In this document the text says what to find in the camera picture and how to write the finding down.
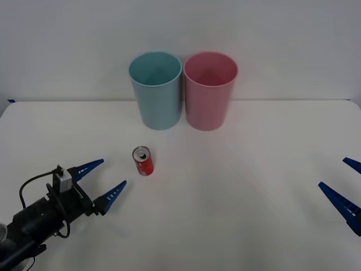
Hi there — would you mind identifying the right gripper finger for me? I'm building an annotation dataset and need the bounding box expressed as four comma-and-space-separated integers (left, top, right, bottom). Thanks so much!
318, 181, 361, 237
342, 157, 361, 172

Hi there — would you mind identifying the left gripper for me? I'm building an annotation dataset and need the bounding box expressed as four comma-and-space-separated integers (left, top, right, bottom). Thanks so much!
45, 159, 127, 224

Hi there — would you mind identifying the red drink can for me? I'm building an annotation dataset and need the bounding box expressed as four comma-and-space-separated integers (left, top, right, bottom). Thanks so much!
131, 145, 155, 177

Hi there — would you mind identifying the pale blue plastic bin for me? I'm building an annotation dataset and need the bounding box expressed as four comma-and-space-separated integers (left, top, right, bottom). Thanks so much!
129, 50, 182, 131

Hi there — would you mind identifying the pink plastic bin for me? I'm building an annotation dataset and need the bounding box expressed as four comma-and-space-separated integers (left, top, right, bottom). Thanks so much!
183, 51, 239, 132

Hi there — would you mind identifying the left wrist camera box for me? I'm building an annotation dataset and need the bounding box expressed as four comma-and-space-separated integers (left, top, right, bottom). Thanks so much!
54, 166, 73, 194

